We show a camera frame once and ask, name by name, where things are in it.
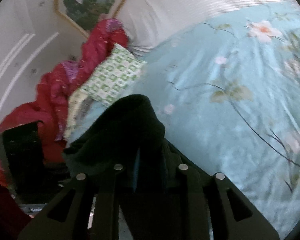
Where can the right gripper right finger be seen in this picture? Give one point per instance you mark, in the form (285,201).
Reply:
(211,207)

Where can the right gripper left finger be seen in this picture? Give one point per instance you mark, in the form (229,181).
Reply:
(89,206)

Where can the black pants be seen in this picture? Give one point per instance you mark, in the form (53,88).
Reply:
(158,199)

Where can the red floral blanket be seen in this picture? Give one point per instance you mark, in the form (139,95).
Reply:
(50,107)

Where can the yellow patterned pillow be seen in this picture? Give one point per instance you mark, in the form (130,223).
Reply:
(78,105)

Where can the light blue floral quilt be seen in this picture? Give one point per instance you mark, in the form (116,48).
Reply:
(228,92)

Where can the green white checkered pillow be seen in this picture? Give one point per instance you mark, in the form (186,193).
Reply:
(110,78)

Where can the white striped bed sheet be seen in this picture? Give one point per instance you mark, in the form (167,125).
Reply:
(147,23)

